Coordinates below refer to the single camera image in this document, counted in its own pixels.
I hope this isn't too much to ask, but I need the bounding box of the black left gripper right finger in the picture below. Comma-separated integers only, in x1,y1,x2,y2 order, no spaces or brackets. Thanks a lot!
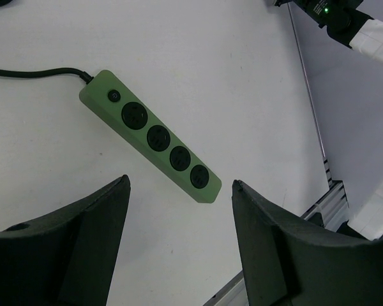
232,180,383,305

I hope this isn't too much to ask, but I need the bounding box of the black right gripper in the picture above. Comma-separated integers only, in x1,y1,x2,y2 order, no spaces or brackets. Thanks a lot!
273,0,361,27

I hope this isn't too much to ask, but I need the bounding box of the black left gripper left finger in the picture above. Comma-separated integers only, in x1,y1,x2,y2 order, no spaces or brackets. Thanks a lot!
0,176,130,305

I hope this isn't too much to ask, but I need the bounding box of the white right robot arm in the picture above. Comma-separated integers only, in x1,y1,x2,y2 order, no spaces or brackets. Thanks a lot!
271,1,383,240

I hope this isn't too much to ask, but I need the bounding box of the green power strip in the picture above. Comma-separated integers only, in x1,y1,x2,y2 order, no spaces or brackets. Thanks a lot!
79,70,222,203

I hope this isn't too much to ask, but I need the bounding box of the black power strip cable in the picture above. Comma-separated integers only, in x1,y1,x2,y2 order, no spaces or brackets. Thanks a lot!
0,66,95,84

